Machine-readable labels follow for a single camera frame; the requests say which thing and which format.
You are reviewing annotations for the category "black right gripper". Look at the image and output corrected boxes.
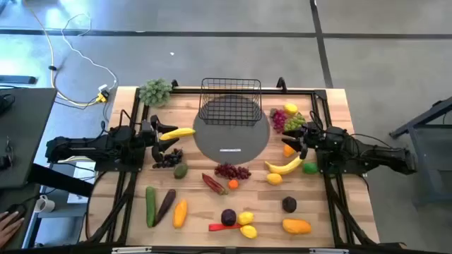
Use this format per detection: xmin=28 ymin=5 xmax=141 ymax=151
xmin=281 ymin=122 xmax=326 ymax=160

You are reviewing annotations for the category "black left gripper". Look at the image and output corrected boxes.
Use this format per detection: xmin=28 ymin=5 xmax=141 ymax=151
xmin=136 ymin=114 xmax=181 ymax=164

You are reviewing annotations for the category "yellow banana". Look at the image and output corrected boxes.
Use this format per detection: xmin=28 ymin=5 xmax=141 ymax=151
xmin=264 ymin=155 xmax=304 ymax=176
xmin=159 ymin=127 xmax=196 ymax=141

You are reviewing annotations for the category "black grape bunch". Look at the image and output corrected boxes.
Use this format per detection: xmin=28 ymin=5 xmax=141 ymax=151
xmin=152 ymin=147 xmax=184 ymax=169

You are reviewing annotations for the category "green avocado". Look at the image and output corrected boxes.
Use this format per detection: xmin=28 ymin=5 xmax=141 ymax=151
xmin=173 ymin=163 xmax=189 ymax=180

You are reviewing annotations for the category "dark plum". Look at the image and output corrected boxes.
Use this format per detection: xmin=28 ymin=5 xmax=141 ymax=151
xmin=281 ymin=196 xmax=298 ymax=214

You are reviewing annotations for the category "dark red chili pepper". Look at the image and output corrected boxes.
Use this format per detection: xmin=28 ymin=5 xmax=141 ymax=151
xmin=201 ymin=172 xmax=229 ymax=196

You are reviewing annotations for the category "purple eggplant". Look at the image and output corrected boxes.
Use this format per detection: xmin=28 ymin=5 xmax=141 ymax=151
xmin=154 ymin=188 xmax=177 ymax=226

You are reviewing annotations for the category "dark red grape bunch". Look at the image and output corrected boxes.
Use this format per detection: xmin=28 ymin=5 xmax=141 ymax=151
xmin=213 ymin=162 xmax=252 ymax=181

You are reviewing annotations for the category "green cucumber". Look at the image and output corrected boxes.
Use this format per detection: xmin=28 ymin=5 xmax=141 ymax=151
xmin=145 ymin=186 xmax=157 ymax=229

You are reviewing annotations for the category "green grape bunch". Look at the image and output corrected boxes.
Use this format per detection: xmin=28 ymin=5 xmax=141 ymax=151
xmin=283 ymin=112 xmax=307 ymax=133

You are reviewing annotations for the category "pink grape bunch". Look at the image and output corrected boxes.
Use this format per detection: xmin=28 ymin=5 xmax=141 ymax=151
xmin=269 ymin=107 xmax=288 ymax=134

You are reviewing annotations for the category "green potted plant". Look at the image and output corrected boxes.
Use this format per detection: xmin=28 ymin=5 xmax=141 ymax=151
xmin=138 ymin=78 xmax=173 ymax=108

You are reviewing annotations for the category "grey round mat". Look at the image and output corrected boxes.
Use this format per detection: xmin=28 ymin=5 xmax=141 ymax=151
xmin=192 ymin=94 xmax=271 ymax=166

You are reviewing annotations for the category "white yellow power plug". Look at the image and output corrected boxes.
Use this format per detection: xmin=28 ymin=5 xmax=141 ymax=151
xmin=95 ymin=83 xmax=110 ymax=104

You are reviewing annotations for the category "white paper sheet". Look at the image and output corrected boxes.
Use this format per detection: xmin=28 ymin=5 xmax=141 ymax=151
xmin=66 ymin=160 xmax=97 ymax=205

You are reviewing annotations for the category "dark purple cabbage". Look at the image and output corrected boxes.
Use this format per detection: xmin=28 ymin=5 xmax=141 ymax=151
xmin=220 ymin=208 xmax=237 ymax=227

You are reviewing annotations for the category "long bright red pepper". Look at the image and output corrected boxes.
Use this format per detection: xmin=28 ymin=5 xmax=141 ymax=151
xmin=208 ymin=222 xmax=244 ymax=232

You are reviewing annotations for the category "black support beam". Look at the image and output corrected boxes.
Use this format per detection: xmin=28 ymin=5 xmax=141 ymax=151
xmin=27 ymin=163 xmax=95 ymax=198

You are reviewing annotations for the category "blue grey metal table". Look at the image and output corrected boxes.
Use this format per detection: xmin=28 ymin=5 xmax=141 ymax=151
xmin=389 ymin=95 xmax=452 ymax=207

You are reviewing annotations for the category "white mug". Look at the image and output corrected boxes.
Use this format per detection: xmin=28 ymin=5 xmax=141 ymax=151
xmin=33 ymin=194 xmax=56 ymax=214

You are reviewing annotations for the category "dark grey desk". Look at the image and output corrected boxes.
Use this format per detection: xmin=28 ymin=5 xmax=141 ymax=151
xmin=0 ymin=87 xmax=59 ymax=250

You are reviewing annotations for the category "black flat bar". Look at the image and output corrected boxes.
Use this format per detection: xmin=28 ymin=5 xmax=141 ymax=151
xmin=0 ymin=75 xmax=37 ymax=85

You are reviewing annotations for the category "black clip tool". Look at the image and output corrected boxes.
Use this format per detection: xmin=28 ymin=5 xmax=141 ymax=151
xmin=0 ymin=136 xmax=15 ymax=170

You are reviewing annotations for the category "black computer mouse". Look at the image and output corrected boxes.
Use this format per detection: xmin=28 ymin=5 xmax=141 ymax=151
xmin=3 ymin=203 xmax=28 ymax=219

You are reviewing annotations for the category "person's hand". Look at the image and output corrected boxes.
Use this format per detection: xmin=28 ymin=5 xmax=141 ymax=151
xmin=0 ymin=210 xmax=25 ymax=248

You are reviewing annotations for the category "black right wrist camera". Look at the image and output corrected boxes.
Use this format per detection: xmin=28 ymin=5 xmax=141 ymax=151
xmin=306 ymin=123 xmax=321 ymax=142

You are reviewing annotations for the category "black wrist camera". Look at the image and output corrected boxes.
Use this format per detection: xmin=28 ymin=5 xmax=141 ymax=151
xmin=306 ymin=123 xmax=321 ymax=142
xmin=140 ymin=119 xmax=153 ymax=137

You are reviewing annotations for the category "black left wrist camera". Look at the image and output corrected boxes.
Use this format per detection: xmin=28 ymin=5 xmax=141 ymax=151
xmin=140 ymin=119 xmax=153 ymax=137

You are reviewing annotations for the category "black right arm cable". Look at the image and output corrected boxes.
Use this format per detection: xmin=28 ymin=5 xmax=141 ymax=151
xmin=309 ymin=110 xmax=325 ymax=131

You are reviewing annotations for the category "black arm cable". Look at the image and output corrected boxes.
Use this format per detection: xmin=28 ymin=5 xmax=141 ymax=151
xmin=309 ymin=110 xmax=325 ymax=131
xmin=119 ymin=108 xmax=143 ymax=128

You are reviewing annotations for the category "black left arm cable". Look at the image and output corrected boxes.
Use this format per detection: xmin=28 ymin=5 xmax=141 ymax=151
xmin=119 ymin=108 xmax=143 ymax=128

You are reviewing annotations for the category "black wire basket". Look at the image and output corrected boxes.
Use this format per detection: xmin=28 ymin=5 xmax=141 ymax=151
xmin=197 ymin=78 xmax=263 ymax=127

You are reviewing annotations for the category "white cable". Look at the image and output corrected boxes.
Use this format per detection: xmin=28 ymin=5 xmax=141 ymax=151
xmin=60 ymin=13 xmax=118 ymax=91

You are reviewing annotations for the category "silver metal bracket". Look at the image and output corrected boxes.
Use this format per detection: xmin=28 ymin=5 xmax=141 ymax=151
xmin=111 ymin=246 xmax=153 ymax=254
xmin=309 ymin=248 xmax=350 ymax=254

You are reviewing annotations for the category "yellow cable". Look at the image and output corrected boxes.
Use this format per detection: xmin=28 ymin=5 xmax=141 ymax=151
xmin=21 ymin=0 xmax=107 ymax=107

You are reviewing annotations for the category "black corded device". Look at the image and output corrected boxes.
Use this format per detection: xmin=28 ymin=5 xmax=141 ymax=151
xmin=0 ymin=93 xmax=16 ymax=116

